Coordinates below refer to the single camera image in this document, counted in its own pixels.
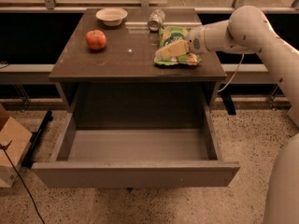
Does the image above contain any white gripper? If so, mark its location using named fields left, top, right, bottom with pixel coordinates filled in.
left=155, top=26, right=208, bottom=60

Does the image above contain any green rice chip bag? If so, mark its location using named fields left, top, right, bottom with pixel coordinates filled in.
left=154, top=26, right=201, bottom=65

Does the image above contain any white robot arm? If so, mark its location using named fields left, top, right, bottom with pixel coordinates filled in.
left=155, top=6, right=299, bottom=224

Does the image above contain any grey drawer cabinet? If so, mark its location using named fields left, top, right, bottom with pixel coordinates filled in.
left=50, top=9, right=225, bottom=130

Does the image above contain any open grey top drawer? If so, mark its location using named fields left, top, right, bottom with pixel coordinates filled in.
left=33, top=93, right=240, bottom=189

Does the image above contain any silver soda can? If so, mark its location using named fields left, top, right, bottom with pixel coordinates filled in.
left=148, top=8, right=165, bottom=32

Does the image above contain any black table leg foot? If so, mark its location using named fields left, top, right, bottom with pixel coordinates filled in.
left=219, top=87, right=236, bottom=116

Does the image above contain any white paper bowl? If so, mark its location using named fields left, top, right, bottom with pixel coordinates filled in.
left=96, top=7, right=128, bottom=27

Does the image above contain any red apple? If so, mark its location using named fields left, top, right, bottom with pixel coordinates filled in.
left=85, top=30, right=107, bottom=50

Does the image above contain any cardboard box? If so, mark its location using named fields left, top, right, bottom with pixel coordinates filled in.
left=0, top=105, right=32, bottom=188

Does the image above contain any black metal floor bar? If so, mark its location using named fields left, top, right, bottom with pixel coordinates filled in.
left=21, top=110, right=53, bottom=168

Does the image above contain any white hanging cable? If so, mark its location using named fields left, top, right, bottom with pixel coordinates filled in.
left=217, top=53, right=245, bottom=93

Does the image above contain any black floor cable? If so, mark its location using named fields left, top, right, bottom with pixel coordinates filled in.
left=0, top=143, right=47, bottom=224

